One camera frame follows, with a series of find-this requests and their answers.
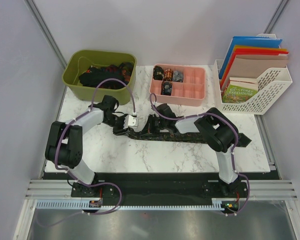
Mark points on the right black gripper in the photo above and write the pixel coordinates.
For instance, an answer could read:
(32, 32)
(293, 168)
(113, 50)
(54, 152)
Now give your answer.
(149, 127)

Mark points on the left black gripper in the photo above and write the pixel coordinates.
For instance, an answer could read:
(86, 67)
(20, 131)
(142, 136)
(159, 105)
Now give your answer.
(121, 131)

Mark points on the dark green leaf-patterned tie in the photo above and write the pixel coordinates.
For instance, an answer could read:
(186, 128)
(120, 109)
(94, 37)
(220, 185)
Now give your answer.
(194, 138)

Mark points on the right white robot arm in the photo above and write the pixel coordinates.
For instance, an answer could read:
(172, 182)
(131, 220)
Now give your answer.
(218, 132)

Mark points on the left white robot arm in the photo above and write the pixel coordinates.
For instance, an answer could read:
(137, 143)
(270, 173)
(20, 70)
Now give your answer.
(64, 146)

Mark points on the pile of dark ties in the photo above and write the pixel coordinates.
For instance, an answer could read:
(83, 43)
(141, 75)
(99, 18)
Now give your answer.
(93, 76)

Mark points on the rolled dark blue tie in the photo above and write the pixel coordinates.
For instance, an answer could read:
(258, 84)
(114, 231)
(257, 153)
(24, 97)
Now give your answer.
(166, 88)

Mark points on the pink compartment organizer tray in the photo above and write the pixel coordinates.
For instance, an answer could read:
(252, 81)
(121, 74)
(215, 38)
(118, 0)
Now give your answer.
(190, 92)

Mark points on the rolled dark patterned tie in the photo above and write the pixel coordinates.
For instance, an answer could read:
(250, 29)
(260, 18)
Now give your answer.
(158, 73)

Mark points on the rolled red orange tie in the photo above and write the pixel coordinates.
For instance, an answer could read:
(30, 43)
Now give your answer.
(168, 74)

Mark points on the rolled grey tie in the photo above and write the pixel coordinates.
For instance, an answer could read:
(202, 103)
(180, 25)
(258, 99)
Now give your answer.
(178, 76)

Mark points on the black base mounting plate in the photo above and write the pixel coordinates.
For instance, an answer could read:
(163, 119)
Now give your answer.
(113, 178)

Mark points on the olive green plastic bin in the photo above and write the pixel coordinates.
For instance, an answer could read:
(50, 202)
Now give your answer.
(83, 59)

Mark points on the green treehouse book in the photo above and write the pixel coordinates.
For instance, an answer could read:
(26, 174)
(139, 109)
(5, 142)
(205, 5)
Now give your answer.
(239, 90)

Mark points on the beige folder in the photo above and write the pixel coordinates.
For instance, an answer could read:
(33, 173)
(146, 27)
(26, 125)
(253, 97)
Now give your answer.
(251, 66)

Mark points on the orange folder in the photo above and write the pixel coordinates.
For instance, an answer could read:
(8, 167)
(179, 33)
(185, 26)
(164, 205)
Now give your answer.
(248, 50)

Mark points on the red folder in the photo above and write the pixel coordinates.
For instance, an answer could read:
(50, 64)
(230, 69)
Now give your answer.
(247, 62)

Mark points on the white perforated file holder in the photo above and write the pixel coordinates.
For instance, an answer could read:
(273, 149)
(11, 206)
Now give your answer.
(271, 85)

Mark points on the blue folder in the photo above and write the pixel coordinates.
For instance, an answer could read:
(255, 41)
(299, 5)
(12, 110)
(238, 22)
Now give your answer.
(250, 41)

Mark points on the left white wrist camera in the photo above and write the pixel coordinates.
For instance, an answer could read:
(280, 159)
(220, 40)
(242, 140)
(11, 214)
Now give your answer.
(130, 122)

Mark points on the aluminium frame rail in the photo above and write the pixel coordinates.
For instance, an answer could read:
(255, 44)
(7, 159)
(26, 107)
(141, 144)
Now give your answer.
(255, 189)

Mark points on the white slotted cable duct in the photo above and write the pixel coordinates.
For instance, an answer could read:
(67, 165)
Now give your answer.
(85, 204)

